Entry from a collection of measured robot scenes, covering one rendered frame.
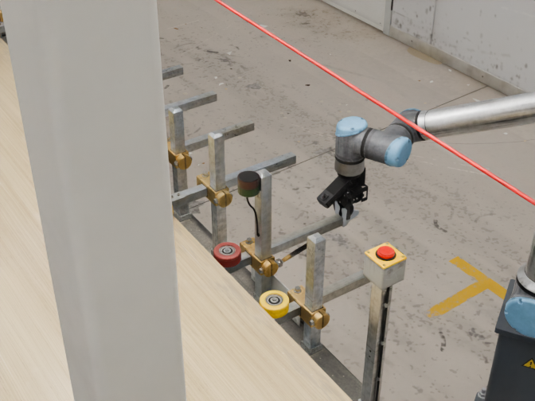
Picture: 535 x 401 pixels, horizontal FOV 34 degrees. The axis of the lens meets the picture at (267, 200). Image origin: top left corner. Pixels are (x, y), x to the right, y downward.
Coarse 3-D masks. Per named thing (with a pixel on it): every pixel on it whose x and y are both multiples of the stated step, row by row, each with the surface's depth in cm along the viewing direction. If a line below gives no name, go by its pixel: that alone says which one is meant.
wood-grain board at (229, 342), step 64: (0, 64) 346; (0, 128) 306; (0, 192) 274; (0, 256) 248; (192, 256) 248; (0, 320) 227; (192, 320) 227; (256, 320) 227; (0, 384) 208; (64, 384) 209; (192, 384) 209; (256, 384) 209; (320, 384) 209
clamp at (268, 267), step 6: (252, 240) 259; (240, 246) 259; (246, 246) 257; (252, 246) 257; (252, 252) 255; (252, 258) 254; (258, 258) 252; (270, 258) 253; (252, 264) 256; (258, 264) 252; (264, 264) 251; (270, 264) 250; (276, 264) 252; (258, 270) 254; (264, 270) 250; (270, 270) 252; (276, 270) 253; (270, 276) 253
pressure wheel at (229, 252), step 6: (216, 246) 251; (222, 246) 251; (228, 246) 252; (234, 246) 251; (216, 252) 249; (222, 252) 249; (228, 252) 249; (234, 252) 249; (240, 252) 249; (216, 258) 248; (222, 258) 247; (228, 258) 247; (234, 258) 247; (240, 258) 250; (222, 264) 248; (228, 264) 248; (234, 264) 248
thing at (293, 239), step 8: (336, 216) 271; (312, 224) 267; (320, 224) 267; (328, 224) 268; (336, 224) 270; (296, 232) 264; (304, 232) 264; (312, 232) 265; (320, 232) 267; (272, 240) 261; (280, 240) 261; (288, 240) 261; (296, 240) 263; (304, 240) 265; (272, 248) 258; (280, 248) 260; (248, 256) 255; (240, 264) 254; (248, 264) 256
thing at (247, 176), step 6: (240, 174) 235; (246, 174) 235; (252, 174) 235; (240, 180) 233; (246, 180) 233; (252, 180) 233; (246, 198) 238; (258, 198) 240; (258, 228) 246; (258, 234) 247
